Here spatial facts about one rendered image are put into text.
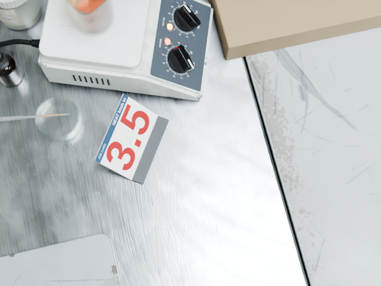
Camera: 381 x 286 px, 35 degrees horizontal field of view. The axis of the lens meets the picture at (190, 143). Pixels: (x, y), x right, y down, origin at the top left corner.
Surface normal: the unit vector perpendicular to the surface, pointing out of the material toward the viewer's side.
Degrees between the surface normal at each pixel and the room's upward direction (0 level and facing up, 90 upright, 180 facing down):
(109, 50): 0
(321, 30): 90
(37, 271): 0
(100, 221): 0
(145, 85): 90
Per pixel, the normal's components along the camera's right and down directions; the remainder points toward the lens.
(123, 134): 0.62, 0.03
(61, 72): -0.12, 0.96
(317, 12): 0.04, -0.25
